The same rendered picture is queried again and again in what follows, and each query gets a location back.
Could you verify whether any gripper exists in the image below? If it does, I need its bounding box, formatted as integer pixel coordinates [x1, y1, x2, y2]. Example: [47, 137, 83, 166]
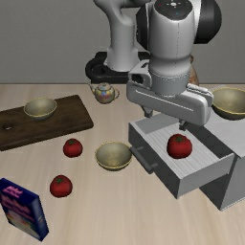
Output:
[125, 59, 214, 132]

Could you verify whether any red tomato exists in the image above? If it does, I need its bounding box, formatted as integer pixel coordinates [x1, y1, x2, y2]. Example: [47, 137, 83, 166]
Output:
[62, 138, 84, 159]
[167, 133, 193, 160]
[49, 174, 74, 199]

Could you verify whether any grey open drawer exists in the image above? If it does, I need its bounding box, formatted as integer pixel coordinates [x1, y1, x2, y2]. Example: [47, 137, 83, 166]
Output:
[127, 113, 236, 200]

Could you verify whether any cream porcelain bowl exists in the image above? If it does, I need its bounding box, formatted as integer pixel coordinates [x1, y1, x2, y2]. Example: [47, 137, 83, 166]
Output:
[23, 97, 58, 122]
[95, 141, 134, 172]
[211, 86, 245, 122]

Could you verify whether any grey cabinet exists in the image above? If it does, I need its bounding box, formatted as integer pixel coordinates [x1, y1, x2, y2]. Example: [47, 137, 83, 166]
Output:
[198, 107, 245, 212]

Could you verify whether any small iridescent teapot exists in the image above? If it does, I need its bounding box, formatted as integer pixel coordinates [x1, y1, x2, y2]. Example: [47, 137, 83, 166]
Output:
[88, 81, 121, 105]

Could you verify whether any dark brown wooden board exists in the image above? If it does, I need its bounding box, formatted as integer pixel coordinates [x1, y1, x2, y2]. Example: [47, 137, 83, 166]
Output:
[0, 94, 95, 153]

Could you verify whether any blue carton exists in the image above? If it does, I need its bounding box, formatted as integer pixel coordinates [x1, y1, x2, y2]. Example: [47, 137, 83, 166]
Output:
[0, 177, 51, 242]

